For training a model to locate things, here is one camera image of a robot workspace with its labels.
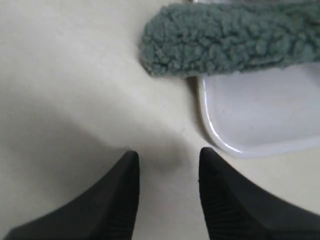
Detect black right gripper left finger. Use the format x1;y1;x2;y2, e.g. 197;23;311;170
5;150;140;240

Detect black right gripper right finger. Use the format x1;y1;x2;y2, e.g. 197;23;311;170
198;147;320;240

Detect green fuzzy scarf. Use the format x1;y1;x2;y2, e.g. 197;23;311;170
139;0;320;77

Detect white rectangular tray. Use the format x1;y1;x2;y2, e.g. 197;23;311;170
197;63;320;158

